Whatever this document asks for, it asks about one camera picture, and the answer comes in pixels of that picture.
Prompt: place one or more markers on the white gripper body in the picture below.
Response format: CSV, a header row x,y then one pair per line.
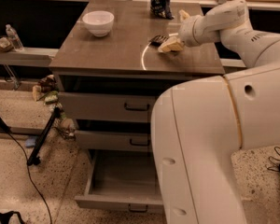
x,y
188,32

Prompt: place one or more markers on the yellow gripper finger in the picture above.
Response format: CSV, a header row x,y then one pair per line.
x,y
183,15
173,43

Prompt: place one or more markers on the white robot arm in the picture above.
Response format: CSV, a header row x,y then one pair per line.
x,y
197,125

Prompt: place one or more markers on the grey drawer cabinet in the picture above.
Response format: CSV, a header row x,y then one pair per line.
x,y
123,62

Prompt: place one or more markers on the top grey drawer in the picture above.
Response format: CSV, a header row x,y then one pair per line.
x,y
109,107

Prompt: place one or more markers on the middle grey drawer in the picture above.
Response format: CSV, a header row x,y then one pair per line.
x,y
137,142

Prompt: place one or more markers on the bottom grey open drawer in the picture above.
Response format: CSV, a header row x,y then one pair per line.
x,y
121,181

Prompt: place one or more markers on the white ceramic bowl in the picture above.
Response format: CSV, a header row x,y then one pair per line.
x,y
98,23

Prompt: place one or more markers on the pile of snack packages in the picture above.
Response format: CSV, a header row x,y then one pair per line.
x,y
46,90

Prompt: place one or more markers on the clear plastic water bottle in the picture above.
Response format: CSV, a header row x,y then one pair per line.
x,y
14,38

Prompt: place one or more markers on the small basket with items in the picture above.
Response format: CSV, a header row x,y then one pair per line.
x,y
5,44

